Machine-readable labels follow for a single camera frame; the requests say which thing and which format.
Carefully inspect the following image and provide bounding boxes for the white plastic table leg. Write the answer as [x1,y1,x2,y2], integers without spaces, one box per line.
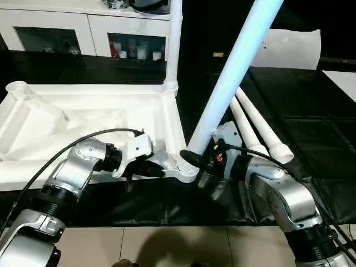
[162,0,185,96]
[186,0,285,169]
[236,86,294,165]
[229,100,271,160]

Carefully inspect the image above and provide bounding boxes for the black robot foot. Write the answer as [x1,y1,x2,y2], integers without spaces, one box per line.
[111,259,140,267]

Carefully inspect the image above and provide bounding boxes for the black work mat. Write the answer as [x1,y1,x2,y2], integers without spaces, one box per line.
[0,50,356,228]

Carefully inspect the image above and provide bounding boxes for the white flat panel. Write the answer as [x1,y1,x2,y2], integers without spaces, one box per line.
[260,28,323,71]

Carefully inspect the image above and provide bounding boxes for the white sheet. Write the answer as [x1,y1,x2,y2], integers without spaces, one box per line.
[322,70,356,104]

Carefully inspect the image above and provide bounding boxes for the white glass-door cabinet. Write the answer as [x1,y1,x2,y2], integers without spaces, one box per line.
[0,0,174,62]

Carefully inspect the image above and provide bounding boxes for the grey bag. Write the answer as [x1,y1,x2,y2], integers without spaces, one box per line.
[128,0,171,15]

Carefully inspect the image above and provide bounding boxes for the clear small items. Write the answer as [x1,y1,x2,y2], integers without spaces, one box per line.
[102,0,130,11]

